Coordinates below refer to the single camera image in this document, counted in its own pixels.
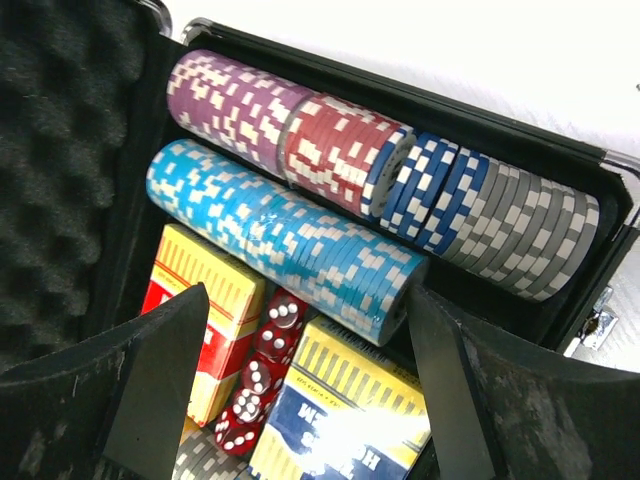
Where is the red translucent die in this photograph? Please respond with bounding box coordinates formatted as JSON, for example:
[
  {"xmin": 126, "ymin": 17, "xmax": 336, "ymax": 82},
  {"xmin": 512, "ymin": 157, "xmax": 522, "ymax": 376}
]
[
  {"xmin": 267, "ymin": 288, "xmax": 308, "ymax": 329},
  {"xmin": 231, "ymin": 388, "xmax": 267, "ymax": 423},
  {"xmin": 241, "ymin": 353, "xmax": 285, "ymax": 396},
  {"xmin": 254, "ymin": 322, "xmax": 300, "ymax": 364},
  {"xmin": 214, "ymin": 407, "xmax": 261, "ymax": 456}
]

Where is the light blue chip stack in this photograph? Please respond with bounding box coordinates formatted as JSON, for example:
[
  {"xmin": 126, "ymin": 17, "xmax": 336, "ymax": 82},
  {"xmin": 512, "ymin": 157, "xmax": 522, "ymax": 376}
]
[
  {"xmin": 145, "ymin": 138, "xmax": 281, "ymax": 261},
  {"xmin": 244, "ymin": 194, "xmax": 430, "ymax": 347}
]

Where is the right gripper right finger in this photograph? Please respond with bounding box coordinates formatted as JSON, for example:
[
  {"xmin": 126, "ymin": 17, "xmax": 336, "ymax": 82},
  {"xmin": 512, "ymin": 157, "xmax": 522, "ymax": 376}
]
[{"xmin": 407, "ymin": 285, "xmax": 639, "ymax": 479}]

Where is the red card deck box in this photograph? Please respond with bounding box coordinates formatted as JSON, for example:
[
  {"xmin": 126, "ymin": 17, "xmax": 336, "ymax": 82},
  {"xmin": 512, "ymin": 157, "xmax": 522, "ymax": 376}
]
[{"xmin": 142, "ymin": 223, "xmax": 266, "ymax": 426}]

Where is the blue card deck box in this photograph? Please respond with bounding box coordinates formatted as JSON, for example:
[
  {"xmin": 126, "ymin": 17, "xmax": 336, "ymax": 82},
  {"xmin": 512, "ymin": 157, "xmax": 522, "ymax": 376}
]
[{"xmin": 249, "ymin": 315, "xmax": 431, "ymax": 480}]

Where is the black poker case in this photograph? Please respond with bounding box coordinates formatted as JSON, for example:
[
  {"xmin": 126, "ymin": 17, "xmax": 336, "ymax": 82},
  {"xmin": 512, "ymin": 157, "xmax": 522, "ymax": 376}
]
[{"xmin": 1, "ymin": 1, "xmax": 639, "ymax": 375}]

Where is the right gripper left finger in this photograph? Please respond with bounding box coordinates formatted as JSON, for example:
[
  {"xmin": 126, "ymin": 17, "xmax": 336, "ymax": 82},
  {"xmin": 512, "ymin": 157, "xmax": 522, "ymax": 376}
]
[{"xmin": 1, "ymin": 284, "xmax": 209, "ymax": 479}]

